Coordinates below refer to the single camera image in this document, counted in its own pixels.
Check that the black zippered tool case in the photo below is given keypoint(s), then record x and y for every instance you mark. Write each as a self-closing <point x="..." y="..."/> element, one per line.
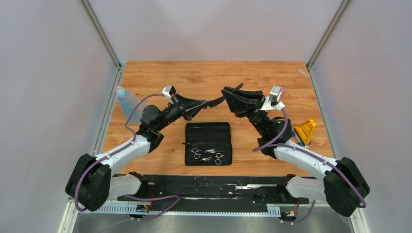
<point x="206" y="141"/>

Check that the tape piece on table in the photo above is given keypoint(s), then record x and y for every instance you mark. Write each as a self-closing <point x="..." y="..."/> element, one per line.
<point x="304" y="73"/>

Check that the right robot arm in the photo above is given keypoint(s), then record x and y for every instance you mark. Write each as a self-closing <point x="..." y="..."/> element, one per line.
<point x="337" y="182"/>

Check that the clear blue spray bottle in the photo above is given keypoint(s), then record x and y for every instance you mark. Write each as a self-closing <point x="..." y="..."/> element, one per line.
<point x="128" y="102"/>

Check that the silver scissors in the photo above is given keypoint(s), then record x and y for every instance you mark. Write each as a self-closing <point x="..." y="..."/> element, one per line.
<point x="196" y="153"/>
<point x="214" y="154"/>

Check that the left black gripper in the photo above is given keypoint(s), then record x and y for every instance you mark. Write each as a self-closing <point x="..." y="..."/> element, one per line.
<point x="191" y="107"/>

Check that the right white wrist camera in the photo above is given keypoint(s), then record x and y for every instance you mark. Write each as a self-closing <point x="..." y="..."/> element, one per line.
<point x="272" y="102"/>

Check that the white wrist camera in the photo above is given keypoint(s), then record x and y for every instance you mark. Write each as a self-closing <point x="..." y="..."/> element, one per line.
<point x="272" y="102"/>
<point x="168" y="92"/>

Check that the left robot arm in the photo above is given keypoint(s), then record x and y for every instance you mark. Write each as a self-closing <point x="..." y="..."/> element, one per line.
<point x="92" y="183"/>

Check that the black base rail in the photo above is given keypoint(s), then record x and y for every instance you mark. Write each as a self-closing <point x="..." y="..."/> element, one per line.
<point x="216" y="193"/>

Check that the black handled comb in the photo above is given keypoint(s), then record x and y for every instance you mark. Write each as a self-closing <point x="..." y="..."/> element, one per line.
<point x="217" y="101"/>

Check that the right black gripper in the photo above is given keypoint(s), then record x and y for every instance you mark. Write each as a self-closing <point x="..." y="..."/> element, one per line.
<point x="243" y="104"/>

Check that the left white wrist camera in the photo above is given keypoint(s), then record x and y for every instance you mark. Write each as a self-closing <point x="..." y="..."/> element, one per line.
<point x="168" y="92"/>

